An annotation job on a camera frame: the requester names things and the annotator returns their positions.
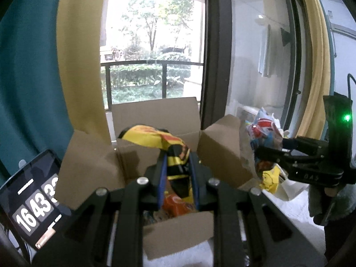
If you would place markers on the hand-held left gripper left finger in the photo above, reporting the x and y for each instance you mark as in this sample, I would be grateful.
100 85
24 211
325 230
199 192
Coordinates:
162 178

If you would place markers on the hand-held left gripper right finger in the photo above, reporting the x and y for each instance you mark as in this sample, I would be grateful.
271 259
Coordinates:
194 180

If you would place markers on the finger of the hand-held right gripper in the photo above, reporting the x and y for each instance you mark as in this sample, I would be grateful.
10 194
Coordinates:
275 155
308 146

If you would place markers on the red blue snack bag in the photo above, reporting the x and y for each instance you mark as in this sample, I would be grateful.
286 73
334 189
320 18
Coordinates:
261 133

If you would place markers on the yellow black snack bag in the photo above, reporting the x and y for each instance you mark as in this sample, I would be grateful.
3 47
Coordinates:
150 136

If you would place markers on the brown cardboard box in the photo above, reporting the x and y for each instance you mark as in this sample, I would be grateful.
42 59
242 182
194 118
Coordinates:
155 116

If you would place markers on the orange snack packet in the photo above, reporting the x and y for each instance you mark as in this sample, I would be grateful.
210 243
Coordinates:
175 204

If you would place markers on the white plastic bag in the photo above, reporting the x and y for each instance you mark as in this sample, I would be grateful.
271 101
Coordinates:
279 123

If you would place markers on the white foam block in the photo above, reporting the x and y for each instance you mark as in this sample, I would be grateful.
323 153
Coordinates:
289 190

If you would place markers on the yellow curtain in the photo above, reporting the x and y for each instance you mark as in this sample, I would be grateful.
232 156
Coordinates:
80 61
319 61

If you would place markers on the black balcony railing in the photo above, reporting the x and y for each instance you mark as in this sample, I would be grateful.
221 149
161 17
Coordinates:
164 80

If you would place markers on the hanging pale cloth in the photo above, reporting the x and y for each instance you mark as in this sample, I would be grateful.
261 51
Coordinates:
267 55

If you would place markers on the black tablet with clock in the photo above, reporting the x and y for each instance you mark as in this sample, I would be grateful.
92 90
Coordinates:
30 189

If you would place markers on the teal curtain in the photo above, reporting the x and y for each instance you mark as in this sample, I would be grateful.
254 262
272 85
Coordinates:
27 75

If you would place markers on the dark sliding door frame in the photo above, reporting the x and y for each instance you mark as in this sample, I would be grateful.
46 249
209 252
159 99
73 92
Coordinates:
294 61

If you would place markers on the black wall fixture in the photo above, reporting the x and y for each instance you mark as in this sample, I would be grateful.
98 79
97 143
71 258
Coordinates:
288 36

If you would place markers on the dark window post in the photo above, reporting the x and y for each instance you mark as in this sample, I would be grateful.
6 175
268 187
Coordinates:
217 47

